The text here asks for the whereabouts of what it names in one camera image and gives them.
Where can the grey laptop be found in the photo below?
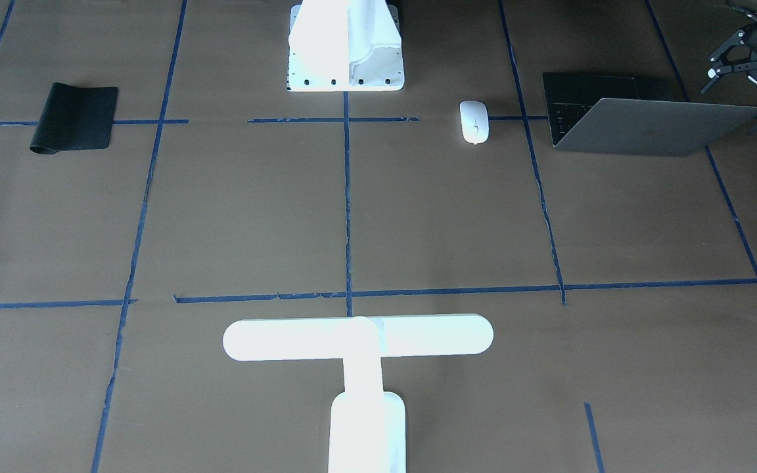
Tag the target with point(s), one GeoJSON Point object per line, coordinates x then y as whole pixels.
{"type": "Point", "coordinates": [633, 116]}

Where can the black mouse pad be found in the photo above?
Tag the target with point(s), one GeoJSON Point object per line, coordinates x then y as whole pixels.
{"type": "Point", "coordinates": [75, 118]}

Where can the white computer mouse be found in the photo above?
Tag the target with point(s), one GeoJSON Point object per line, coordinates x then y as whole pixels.
{"type": "Point", "coordinates": [474, 119]}

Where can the white desk lamp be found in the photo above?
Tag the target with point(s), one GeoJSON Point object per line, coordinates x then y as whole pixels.
{"type": "Point", "coordinates": [367, 423]}

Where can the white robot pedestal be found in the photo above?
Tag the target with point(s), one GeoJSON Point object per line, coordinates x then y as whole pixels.
{"type": "Point", "coordinates": [342, 46]}

